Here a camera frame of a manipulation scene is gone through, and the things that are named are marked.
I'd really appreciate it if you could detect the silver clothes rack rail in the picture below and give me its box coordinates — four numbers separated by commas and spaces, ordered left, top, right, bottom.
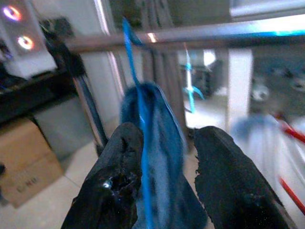
63, 14, 305, 53

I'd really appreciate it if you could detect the black desk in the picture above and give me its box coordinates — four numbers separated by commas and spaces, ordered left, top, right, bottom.
0, 69, 81, 125

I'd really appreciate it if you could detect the black clothes rack frame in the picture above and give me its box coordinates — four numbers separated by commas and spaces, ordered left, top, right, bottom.
40, 19, 109, 156

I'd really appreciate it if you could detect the blue plastic hanger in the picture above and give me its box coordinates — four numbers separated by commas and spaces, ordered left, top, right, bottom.
121, 17, 154, 229
182, 42, 205, 114

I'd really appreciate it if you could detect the blue denim garment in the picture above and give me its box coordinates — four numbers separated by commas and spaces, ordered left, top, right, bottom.
119, 81, 209, 229

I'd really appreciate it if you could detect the brown cardboard box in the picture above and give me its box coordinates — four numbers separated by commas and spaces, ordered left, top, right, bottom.
0, 118, 65, 208

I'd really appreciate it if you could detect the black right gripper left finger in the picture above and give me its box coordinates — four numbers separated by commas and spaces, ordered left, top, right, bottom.
61, 122, 145, 229

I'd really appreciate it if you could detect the red plastic hanger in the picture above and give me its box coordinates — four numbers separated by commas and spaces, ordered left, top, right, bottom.
274, 114, 305, 215

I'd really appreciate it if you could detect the white computer case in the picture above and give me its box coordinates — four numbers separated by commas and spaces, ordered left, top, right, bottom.
0, 0, 58, 79

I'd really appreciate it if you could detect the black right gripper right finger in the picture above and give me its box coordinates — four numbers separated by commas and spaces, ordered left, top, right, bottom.
193, 125, 298, 229

